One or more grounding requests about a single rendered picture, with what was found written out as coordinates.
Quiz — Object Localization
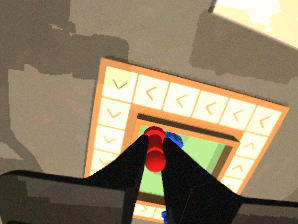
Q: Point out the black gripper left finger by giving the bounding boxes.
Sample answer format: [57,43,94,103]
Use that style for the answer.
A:
[0,134,149,224]

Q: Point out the red pawn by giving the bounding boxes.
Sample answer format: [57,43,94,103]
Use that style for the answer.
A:
[144,126,166,172]

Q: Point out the blue die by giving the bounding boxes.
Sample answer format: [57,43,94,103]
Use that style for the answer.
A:
[165,131,184,148]

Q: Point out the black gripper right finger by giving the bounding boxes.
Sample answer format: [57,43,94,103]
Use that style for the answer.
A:
[161,138,298,224]

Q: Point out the blue pawn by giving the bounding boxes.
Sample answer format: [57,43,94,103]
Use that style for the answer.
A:
[161,211,167,224]

